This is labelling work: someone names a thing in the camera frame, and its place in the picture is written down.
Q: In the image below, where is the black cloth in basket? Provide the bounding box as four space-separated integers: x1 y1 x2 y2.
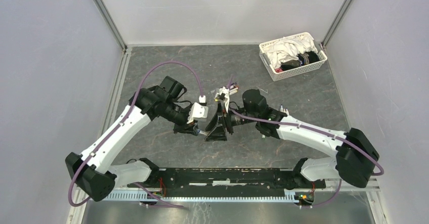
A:
280 51 319 71

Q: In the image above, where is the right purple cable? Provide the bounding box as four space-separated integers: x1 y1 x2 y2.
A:
226 75 385 208

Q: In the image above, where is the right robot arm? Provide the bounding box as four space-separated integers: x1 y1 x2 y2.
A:
205 89 384 188

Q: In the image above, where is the white plastic basket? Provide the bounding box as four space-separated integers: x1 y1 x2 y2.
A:
259 32 327 81

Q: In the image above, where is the white slotted cable duct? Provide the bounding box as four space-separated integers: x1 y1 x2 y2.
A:
104 190 299 203

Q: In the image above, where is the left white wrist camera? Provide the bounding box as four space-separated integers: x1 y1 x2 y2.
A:
187 96 209 124

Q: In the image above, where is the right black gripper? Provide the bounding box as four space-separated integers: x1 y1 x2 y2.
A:
205 101 258 142

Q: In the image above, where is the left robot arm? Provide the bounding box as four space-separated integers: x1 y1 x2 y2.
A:
65 76 208 202

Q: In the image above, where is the purple cable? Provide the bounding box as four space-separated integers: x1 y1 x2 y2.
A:
67 61 206 210
226 75 385 208

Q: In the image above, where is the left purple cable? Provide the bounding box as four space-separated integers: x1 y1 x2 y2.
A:
67 61 206 210

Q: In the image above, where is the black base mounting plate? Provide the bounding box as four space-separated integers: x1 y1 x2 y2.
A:
141 167 326 197

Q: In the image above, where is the white cloth in basket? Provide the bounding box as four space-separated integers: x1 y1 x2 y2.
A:
264 35 318 69

